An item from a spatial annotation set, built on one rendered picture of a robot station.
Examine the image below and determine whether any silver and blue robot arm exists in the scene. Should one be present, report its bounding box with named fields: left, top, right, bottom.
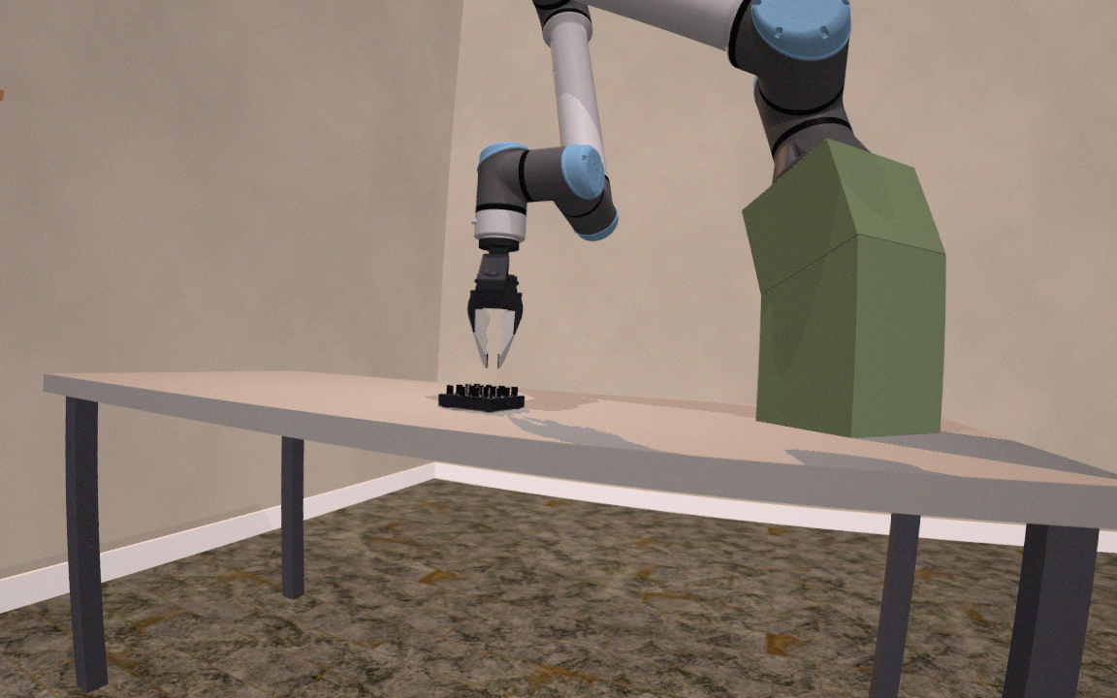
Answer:
left=471, top=0, right=872, bottom=242

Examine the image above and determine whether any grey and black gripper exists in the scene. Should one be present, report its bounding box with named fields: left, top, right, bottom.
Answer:
left=467, top=238, right=523, bottom=369

